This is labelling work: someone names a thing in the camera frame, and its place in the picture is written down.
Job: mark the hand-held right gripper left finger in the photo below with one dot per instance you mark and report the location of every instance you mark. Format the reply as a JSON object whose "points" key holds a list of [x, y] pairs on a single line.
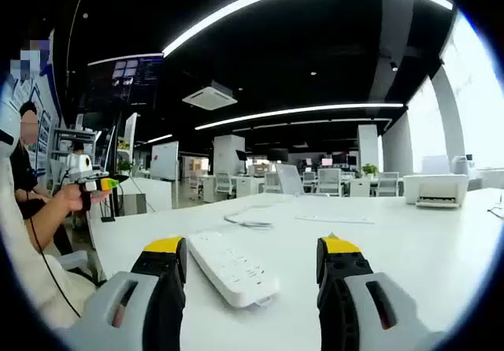
{"points": [[157, 288]]}

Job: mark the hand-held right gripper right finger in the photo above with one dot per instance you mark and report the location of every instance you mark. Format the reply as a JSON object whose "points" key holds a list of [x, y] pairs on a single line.
{"points": [[342, 288]]}

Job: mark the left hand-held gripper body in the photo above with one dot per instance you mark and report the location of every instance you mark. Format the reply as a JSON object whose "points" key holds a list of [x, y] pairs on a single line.
{"points": [[80, 166]]}

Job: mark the white power strip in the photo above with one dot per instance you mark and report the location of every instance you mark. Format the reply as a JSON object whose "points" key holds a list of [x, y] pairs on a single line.
{"points": [[232, 268]]}

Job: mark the person's left hand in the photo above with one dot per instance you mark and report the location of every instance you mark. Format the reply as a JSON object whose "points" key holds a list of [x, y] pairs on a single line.
{"points": [[69, 199]]}

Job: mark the green potted plant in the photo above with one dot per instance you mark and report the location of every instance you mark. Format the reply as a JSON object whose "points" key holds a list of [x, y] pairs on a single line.
{"points": [[124, 166]]}

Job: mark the metal storage shelf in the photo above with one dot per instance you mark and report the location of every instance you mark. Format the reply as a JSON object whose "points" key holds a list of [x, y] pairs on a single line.
{"points": [[73, 132]]}

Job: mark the white reception counter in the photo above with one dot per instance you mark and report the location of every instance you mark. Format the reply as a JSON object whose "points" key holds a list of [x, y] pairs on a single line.
{"points": [[145, 193]]}

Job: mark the white whiteboard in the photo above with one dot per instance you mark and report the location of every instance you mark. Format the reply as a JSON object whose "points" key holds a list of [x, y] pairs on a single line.
{"points": [[164, 161]]}

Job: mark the white table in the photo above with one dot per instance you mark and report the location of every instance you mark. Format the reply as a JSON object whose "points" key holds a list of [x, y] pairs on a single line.
{"points": [[393, 248]]}

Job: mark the white table cover plate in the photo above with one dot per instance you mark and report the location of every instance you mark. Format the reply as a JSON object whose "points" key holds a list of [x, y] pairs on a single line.
{"points": [[334, 218]]}

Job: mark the white worn chest device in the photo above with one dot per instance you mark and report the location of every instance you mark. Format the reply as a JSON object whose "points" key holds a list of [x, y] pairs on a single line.
{"points": [[6, 130]]}

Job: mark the large dark display screen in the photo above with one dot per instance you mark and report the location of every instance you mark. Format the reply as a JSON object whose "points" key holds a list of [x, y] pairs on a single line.
{"points": [[130, 79]]}

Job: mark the row of white office chairs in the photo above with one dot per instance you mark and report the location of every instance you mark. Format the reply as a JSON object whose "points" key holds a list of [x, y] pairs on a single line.
{"points": [[328, 182]]}

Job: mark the person's cream shirt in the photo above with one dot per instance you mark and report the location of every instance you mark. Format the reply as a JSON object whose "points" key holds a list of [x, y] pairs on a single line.
{"points": [[23, 268]]}

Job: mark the small potted plant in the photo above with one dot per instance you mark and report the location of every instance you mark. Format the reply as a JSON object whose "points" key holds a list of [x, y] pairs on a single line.
{"points": [[370, 170]]}

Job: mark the ceiling air conditioner unit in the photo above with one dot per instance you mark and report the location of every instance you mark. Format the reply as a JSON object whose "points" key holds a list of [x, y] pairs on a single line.
{"points": [[208, 97]]}

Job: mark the white printer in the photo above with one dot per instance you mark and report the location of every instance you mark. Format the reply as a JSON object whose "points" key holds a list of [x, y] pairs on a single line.
{"points": [[435, 187]]}

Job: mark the blue framed wall poster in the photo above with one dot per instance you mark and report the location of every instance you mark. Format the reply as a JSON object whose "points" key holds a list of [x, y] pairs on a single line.
{"points": [[41, 130]]}

